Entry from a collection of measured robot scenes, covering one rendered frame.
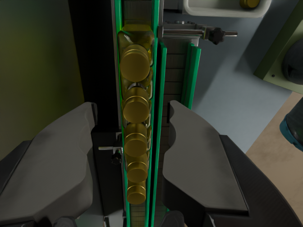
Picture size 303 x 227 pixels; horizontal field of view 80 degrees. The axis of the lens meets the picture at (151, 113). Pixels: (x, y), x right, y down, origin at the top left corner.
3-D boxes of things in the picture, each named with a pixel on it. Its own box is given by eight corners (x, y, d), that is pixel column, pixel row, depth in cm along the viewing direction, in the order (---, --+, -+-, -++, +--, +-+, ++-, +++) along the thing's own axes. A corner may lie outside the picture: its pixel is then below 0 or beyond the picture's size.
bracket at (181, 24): (160, 19, 49) (162, 20, 43) (195, 20, 50) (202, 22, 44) (159, 33, 51) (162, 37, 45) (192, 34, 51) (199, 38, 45)
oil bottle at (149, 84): (126, 47, 46) (117, 74, 27) (148, 47, 46) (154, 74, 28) (127, 69, 49) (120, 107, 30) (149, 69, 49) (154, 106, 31)
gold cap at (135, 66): (121, 44, 23) (117, 51, 19) (149, 44, 23) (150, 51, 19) (122, 71, 25) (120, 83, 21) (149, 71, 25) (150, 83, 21)
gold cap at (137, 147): (123, 122, 29) (121, 139, 25) (146, 120, 29) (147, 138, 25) (126, 140, 31) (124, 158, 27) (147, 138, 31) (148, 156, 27)
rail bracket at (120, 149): (103, 126, 58) (94, 156, 46) (124, 126, 58) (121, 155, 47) (104, 136, 60) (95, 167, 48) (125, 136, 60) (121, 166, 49)
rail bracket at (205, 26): (155, 20, 43) (160, 25, 32) (224, 23, 44) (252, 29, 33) (154, 34, 44) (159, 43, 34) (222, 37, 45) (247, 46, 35)
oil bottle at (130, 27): (125, 21, 43) (114, 33, 25) (149, 22, 43) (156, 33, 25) (126, 47, 46) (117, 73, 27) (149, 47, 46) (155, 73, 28)
